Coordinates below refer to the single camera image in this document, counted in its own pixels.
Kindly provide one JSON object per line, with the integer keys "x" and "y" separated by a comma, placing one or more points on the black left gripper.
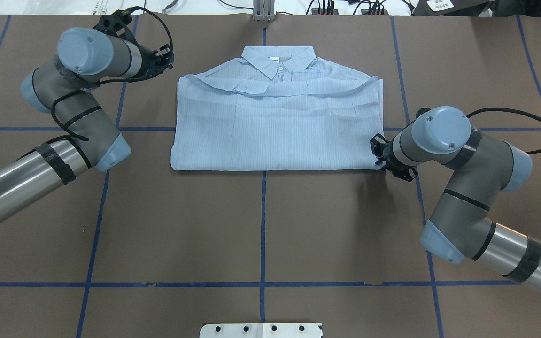
{"x": 148, "y": 64}

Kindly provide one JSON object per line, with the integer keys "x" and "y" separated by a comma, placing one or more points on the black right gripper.
{"x": 387, "y": 154}

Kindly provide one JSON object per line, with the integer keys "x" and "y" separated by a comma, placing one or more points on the light blue button shirt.
{"x": 277, "y": 108}

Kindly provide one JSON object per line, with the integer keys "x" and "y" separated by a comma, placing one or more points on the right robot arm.
{"x": 482, "y": 166}

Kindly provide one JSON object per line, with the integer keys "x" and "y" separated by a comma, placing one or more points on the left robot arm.
{"x": 85, "y": 59}

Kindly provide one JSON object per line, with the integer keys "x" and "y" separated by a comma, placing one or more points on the black power strip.
{"x": 358, "y": 11}

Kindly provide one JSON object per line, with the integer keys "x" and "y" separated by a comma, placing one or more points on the black device with label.
{"x": 461, "y": 8}

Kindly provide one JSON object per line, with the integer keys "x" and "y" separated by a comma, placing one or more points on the grey aluminium frame post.
{"x": 264, "y": 10}

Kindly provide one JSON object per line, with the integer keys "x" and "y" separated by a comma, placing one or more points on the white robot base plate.
{"x": 262, "y": 330}

